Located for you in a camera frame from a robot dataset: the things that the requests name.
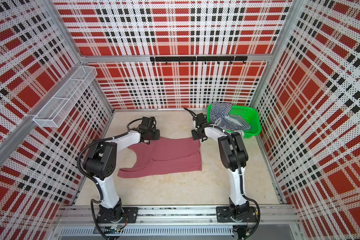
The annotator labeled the maroon tank top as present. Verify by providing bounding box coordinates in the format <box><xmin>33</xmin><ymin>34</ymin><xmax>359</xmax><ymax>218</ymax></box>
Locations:
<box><xmin>118</xmin><ymin>137</ymin><xmax>202</xmax><ymax>179</ymax></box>

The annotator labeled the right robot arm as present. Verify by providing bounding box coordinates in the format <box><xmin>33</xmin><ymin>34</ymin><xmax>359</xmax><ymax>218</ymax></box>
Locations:
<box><xmin>190</xmin><ymin>111</ymin><xmax>260</xmax><ymax>223</ymax></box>

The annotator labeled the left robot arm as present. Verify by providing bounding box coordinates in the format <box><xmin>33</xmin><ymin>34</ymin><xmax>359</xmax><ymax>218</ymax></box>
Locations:
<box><xmin>77</xmin><ymin>117</ymin><xmax>160</xmax><ymax>224</ymax></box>

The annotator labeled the striped tank top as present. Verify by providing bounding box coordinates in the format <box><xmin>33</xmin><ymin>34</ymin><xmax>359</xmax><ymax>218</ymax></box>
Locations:
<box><xmin>209</xmin><ymin>103</ymin><xmax>252</xmax><ymax>137</ymax></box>

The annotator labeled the green plastic basket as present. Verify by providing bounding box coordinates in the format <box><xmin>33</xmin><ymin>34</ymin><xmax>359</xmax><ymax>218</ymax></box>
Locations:
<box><xmin>207</xmin><ymin>104</ymin><xmax>261</xmax><ymax>139</ymax></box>

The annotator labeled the black hook rail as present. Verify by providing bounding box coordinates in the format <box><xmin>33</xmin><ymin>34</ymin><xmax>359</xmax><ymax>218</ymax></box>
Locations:
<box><xmin>150</xmin><ymin>56</ymin><xmax>248</xmax><ymax>64</ymax></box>

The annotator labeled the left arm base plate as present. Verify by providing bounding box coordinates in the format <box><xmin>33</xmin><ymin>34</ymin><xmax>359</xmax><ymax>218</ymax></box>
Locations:
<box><xmin>96</xmin><ymin>207</ymin><xmax>139</xmax><ymax>224</ymax></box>

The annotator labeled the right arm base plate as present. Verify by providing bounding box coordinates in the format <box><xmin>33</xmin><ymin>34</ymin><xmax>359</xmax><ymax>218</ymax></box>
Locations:
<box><xmin>216</xmin><ymin>206</ymin><xmax>257</xmax><ymax>223</ymax></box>

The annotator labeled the aluminium front rail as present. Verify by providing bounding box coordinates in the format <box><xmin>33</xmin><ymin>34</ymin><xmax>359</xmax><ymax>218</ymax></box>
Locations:
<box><xmin>53</xmin><ymin>205</ymin><xmax>300</xmax><ymax>226</ymax></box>

